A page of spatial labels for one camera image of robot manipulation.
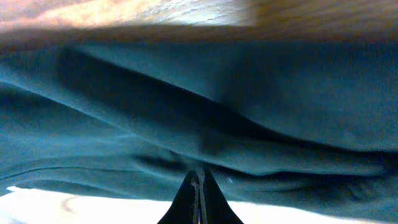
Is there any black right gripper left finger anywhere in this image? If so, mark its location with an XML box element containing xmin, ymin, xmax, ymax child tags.
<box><xmin>158</xmin><ymin>171</ymin><xmax>199</xmax><ymax>224</ymax></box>

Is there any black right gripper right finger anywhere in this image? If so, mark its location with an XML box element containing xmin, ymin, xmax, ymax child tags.
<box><xmin>198</xmin><ymin>169</ymin><xmax>243</xmax><ymax>224</ymax></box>

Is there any black t-shirt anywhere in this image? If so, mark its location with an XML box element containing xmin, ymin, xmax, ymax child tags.
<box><xmin>1</xmin><ymin>29</ymin><xmax>397</xmax><ymax>223</ymax></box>

